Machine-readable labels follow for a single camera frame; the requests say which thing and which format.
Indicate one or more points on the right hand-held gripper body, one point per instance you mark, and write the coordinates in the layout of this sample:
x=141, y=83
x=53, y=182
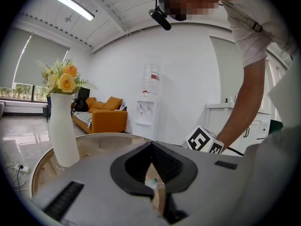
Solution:
x=202, y=140

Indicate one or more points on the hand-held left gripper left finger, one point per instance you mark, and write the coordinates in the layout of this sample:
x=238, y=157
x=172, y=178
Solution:
x=98, y=185

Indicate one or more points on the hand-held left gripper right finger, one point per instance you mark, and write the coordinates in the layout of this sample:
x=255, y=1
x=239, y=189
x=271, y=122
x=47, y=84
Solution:
x=202, y=192

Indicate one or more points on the person's right forearm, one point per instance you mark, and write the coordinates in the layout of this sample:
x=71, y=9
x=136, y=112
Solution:
x=244, y=98

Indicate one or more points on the round glass coffee table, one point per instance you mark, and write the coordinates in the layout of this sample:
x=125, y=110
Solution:
x=94, y=145

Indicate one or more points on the white cabinet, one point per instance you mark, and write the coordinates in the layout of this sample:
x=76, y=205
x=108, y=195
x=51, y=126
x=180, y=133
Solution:
x=216, y=126

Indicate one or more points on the white water dispenser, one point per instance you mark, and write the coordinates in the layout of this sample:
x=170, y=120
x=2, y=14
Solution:
x=145, y=114

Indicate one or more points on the white ribbed vase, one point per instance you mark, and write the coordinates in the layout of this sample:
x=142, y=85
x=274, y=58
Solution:
x=63, y=131

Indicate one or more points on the orange sofa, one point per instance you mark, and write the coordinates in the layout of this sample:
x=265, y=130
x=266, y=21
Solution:
x=110, y=121

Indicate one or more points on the white-framed dark panel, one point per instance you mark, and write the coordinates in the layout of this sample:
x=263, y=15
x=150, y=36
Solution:
x=276, y=126

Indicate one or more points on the white power strip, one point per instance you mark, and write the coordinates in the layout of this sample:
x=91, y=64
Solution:
x=23, y=169

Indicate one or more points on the clear water dispenser bottle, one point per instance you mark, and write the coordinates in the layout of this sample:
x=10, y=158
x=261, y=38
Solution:
x=152, y=79

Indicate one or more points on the black bag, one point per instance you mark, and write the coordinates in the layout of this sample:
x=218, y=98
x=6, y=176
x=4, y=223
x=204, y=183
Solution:
x=80, y=105

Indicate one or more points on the orange sofa cushion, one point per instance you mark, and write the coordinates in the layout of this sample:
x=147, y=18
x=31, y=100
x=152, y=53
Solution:
x=114, y=102

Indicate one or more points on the yellow artificial flower bouquet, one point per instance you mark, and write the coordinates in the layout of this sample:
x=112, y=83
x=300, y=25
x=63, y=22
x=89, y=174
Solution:
x=65, y=79

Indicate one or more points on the window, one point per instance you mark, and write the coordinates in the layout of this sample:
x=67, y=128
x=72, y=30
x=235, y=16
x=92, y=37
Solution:
x=21, y=93

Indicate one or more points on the person's light t-shirt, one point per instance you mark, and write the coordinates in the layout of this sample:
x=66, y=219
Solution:
x=249, y=27

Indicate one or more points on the grey roller blind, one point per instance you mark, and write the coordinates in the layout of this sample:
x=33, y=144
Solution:
x=42, y=60

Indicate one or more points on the long ceiling light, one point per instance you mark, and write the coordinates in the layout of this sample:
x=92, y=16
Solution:
x=74, y=5

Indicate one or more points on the black head-mounted camera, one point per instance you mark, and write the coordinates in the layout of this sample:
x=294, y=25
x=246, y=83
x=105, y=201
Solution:
x=162, y=18

